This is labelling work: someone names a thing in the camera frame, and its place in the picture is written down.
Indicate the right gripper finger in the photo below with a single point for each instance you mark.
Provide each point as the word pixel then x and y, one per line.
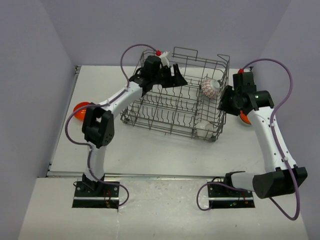
pixel 221 105
pixel 227 92

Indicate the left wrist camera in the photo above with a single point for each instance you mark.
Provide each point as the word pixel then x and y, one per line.
pixel 154 63

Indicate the small white bowl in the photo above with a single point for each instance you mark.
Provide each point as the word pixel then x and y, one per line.
pixel 204 129

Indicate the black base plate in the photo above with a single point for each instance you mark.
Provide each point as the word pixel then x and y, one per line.
pixel 99 190
pixel 220 191

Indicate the grey wire dish rack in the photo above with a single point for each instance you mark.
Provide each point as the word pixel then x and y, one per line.
pixel 177 110

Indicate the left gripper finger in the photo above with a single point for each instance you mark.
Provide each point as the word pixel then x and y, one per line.
pixel 178 79
pixel 168 84

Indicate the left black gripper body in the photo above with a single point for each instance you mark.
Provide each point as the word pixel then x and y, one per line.
pixel 163 76

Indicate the large orange bowl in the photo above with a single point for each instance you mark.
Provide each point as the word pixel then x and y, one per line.
pixel 80 110

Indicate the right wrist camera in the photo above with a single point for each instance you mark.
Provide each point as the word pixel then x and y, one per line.
pixel 243 82

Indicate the red patterned white bowl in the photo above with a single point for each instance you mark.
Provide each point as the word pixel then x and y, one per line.
pixel 210 87

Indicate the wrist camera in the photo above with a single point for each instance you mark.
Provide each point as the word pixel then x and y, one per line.
pixel 243 82
pixel 154 63

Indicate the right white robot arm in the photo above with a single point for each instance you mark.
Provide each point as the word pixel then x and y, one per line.
pixel 282 175

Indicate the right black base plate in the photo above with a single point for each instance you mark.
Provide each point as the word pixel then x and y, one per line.
pixel 220 191

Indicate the small orange bowl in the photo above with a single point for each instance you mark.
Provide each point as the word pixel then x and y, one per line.
pixel 244 118

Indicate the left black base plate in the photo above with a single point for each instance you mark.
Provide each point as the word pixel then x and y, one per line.
pixel 99 190

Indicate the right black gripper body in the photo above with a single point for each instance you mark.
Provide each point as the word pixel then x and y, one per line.
pixel 231 104

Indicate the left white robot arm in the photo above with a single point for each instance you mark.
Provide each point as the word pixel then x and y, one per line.
pixel 98 126

